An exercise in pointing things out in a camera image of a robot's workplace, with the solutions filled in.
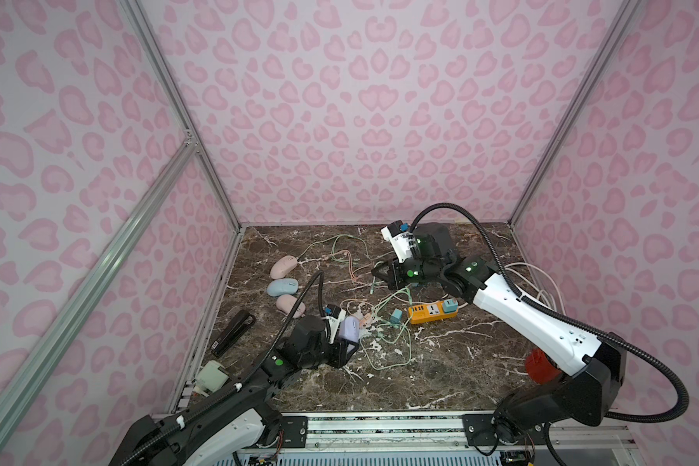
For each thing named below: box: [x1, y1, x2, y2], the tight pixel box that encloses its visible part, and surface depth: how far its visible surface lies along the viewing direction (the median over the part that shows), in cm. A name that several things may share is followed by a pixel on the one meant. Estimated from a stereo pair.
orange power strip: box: [407, 299, 460, 325], surface depth 94 cm
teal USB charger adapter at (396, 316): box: [390, 307, 403, 324], surface depth 92 cm
